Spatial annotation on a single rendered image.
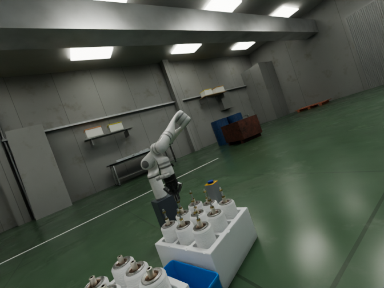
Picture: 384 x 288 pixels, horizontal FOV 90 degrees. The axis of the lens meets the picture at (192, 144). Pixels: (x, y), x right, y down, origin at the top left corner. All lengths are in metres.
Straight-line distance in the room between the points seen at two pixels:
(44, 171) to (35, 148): 0.73
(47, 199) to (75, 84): 3.89
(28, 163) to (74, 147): 1.30
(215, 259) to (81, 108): 7.31
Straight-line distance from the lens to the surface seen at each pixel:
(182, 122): 1.31
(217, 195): 1.34
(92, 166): 7.47
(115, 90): 8.25
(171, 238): 1.12
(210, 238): 0.95
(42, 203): 6.84
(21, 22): 4.51
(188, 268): 1.03
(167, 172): 1.11
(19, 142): 7.30
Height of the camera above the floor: 0.65
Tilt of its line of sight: 2 degrees down
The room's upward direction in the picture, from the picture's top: 20 degrees counter-clockwise
